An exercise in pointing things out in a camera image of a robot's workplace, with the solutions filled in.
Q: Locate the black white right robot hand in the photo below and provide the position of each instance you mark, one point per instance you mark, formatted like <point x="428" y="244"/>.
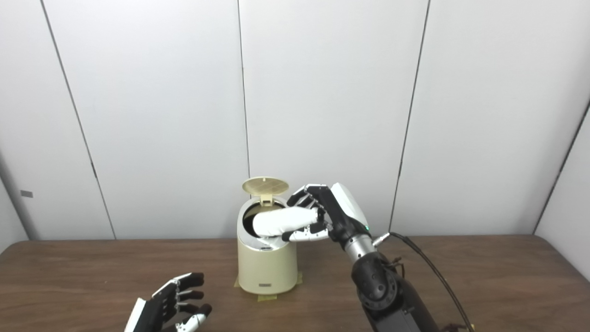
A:
<point x="343" y="212"/>

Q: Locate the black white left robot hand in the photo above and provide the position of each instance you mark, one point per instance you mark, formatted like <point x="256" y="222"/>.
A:
<point x="156" y="313"/>

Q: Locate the small white plastic bottle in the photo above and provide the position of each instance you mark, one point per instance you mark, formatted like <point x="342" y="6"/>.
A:
<point x="281" y="221"/>

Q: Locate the round cream bin lid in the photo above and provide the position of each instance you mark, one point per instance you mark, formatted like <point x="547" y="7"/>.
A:
<point x="265" y="186"/>

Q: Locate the cream-colored bin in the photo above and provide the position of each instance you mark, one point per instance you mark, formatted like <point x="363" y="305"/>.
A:
<point x="267" y="267"/>

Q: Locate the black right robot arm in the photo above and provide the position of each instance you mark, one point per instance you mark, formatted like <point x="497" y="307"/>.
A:
<point x="387" y="290"/>

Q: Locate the small grey wall tag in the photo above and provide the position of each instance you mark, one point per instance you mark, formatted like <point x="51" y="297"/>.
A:
<point x="26" y="193"/>

